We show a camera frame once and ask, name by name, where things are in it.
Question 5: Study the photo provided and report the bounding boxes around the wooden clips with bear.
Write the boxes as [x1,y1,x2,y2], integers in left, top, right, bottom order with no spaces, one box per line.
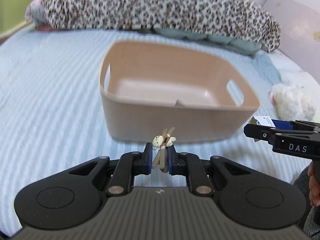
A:
[152,127,176,173]

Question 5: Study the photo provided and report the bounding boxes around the white cardboard box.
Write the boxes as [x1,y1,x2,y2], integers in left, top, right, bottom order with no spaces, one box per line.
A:
[248,115,276,128]

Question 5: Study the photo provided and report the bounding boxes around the Hello Kitty small box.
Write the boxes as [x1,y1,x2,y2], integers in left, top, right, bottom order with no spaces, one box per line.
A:
[175,100,185,107]

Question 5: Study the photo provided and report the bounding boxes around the person's right hand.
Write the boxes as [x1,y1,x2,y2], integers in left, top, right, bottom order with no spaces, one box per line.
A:
[308,162,320,206]

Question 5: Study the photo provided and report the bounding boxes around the white plush toy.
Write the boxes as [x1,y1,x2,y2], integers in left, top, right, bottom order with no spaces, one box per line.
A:
[269,83,317,121]

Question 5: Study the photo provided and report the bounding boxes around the beige plastic storage bin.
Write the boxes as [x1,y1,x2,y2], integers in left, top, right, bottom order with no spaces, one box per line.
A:
[99,41,260,143]

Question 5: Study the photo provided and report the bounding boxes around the green quilted duvet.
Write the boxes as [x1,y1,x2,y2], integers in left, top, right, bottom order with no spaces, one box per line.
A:
[137,29,262,56]

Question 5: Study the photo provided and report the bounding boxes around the lavender board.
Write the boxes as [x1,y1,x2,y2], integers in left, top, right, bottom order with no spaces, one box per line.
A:
[264,0,320,81]

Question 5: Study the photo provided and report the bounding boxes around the leopard print blanket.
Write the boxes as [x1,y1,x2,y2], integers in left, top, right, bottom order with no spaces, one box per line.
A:
[40,0,281,53]

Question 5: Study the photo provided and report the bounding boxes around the pink patterned pillow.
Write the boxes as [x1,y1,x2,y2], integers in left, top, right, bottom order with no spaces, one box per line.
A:
[25,0,54,31]

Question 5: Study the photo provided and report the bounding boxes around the green plastic storage box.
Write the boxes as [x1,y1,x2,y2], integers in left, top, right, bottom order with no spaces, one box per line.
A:
[1,0,33,38]

